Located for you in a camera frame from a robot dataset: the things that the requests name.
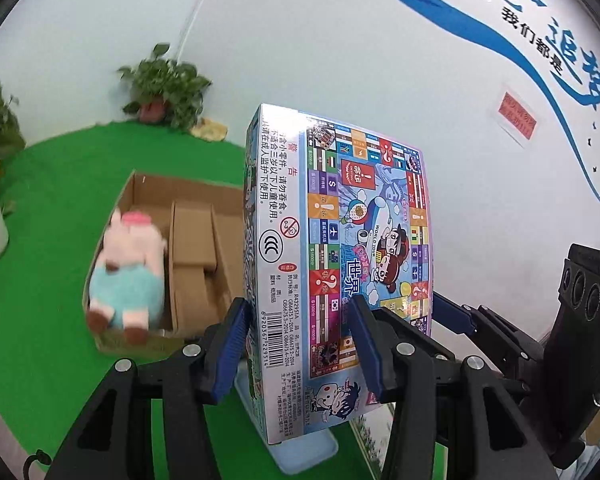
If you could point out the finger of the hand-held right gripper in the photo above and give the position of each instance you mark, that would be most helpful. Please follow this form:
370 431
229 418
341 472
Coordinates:
455 317

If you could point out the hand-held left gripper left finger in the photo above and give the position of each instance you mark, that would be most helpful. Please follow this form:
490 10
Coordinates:
232 345

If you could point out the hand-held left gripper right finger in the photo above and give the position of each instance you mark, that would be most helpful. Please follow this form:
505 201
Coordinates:
366 355

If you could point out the light blue phone case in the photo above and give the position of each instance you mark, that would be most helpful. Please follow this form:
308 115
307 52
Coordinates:
300 460

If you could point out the colourful board game box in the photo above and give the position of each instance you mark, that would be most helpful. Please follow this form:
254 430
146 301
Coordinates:
360 210

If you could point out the cardboard box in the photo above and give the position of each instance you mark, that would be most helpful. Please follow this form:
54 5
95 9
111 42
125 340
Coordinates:
145 190

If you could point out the cardboard divider insert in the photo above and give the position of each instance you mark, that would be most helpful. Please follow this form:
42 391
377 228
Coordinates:
195 240

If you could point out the pink pig plush toy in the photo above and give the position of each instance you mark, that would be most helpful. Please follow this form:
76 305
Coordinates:
130 270

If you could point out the yellow cloth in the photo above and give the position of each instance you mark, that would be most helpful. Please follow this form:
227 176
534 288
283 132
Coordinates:
210 130

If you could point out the potted plant in pink pot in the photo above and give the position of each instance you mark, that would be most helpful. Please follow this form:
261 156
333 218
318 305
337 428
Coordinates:
165 82

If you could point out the red wall sign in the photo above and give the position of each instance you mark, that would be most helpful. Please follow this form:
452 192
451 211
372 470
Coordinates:
517 115

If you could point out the blue wall decal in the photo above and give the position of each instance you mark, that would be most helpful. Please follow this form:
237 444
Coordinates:
480 15

